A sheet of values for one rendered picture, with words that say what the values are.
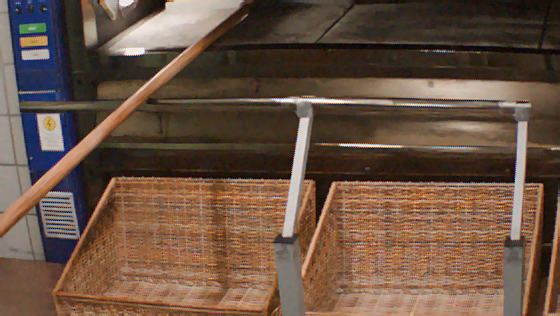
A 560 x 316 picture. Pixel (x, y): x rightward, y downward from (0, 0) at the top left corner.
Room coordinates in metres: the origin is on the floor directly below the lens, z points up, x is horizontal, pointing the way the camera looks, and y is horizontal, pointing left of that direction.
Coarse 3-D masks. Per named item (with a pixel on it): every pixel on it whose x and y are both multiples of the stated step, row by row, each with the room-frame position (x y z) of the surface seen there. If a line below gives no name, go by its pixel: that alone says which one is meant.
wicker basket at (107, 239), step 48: (144, 192) 2.95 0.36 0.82; (192, 192) 2.91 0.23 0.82; (288, 192) 2.83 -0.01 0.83; (96, 240) 2.82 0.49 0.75; (144, 240) 2.92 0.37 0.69; (192, 240) 2.88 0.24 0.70; (240, 240) 2.84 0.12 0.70; (96, 288) 2.77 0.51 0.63; (144, 288) 2.84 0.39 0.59; (192, 288) 2.82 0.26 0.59; (240, 288) 2.80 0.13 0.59
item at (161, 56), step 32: (96, 64) 3.03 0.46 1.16; (128, 64) 3.00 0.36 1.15; (160, 64) 2.97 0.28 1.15; (192, 64) 2.94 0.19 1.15; (224, 64) 2.92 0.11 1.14; (256, 64) 2.89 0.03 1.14; (288, 64) 2.86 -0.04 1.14; (320, 64) 2.84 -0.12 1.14; (384, 64) 2.79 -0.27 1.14; (416, 64) 2.76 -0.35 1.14; (448, 64) 2.74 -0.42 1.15; (480, 64) 2.71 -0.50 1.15; (512, 64) 2.68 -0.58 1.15; (544, 64) 2.66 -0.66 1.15
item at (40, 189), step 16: (240, 16) 3.20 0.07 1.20; (208, 32) 3.00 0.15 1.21; (224, 32) 3.06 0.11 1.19; (192, 48) 2.86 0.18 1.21; (176, 64) 2.74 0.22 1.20; (160, 80) 2.63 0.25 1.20; (144, 96) 2.54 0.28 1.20; (128, 112) 2.44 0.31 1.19; (96, 128) 2.32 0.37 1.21; (112, 128) 2.36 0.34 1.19; (80, 144) 2.23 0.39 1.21; (96, 144) 2.27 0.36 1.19; (64, 160) 2.15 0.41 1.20; (80, 160) 2.20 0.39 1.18; (48, 176) 2.07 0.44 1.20; (64, 176) 2.12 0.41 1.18; (32, 192) 2.00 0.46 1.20; (48, 192) 2.05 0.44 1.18; (16, 208) 1.93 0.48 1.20; (0, 224) 1.86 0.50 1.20
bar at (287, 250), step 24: (312, 96) 2.48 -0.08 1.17; (312, 120) 2.47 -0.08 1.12; (528, 120) 2.30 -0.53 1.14; (288, 216) 2.30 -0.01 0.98; (288, 240) 2.25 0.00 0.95; (288, 264) 2.25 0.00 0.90; (504, 264) 2.10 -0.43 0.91; (288, 288) 2.25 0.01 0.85; (504, 288) 2.10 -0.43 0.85; (288, 312) 2.25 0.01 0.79; (504, 312) 2.10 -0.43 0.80
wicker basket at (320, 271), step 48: (336, 192) 2.79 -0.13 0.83; (432, 192) 2.72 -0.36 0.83; (480, 192) 2.68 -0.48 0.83; (528, 192) 2.64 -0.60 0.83; (336, 240) 2.76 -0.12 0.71; (384, 240) 2.73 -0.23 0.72; (432, 240) 2.69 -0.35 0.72; (480, 240) 2.65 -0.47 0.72; (528, 240) 2.61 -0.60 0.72; (336, 288) 2.73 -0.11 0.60; (384, 288) 2.69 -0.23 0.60; (432, 288) 2.66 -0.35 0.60; (480, 288) 2.62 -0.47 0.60; (528, 288) 2.27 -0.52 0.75
